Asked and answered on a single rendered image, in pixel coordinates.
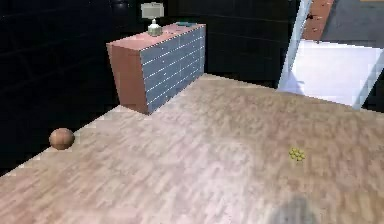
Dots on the yellow bumpy ball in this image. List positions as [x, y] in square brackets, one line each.
[296, 154]

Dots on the white table lamp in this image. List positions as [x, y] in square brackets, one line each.
[153, 18]

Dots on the brown basketball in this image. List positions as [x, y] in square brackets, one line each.
[61, 138]

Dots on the brown chest of drawers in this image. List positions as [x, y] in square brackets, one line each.
[160, 71]

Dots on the white room door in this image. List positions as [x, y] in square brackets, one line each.
[295, 43]

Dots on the teal flat object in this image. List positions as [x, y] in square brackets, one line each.
[186, 24]

